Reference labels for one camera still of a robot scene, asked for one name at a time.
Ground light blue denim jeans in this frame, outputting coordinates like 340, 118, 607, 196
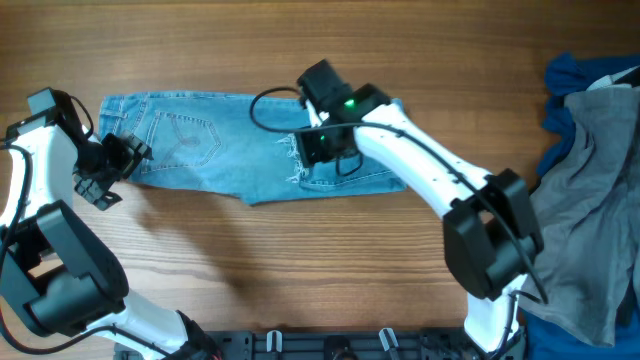
99, 91, 406, 205

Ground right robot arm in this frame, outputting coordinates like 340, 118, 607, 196
297, 60, 543, 359

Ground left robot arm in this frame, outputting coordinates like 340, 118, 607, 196
1, 87, 223, 359

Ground grey trousers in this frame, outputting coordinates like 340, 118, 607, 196
520, 68, 639, 347

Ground dark blue t-shirt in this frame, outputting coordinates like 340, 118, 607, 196
522, 53, 639, 359

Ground right black cable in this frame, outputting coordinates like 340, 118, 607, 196
248, 86, 549, 351

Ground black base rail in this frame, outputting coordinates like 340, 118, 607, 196
113, 327, 476, 360

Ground left grey rail clip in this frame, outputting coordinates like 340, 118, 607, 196
266, 330, 283, 354

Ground grey rail clip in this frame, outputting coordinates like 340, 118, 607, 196
378, 327, 400, 360
266, 330, 283, 354

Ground right grey rail clip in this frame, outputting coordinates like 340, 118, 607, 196
378, 327, 400, 360

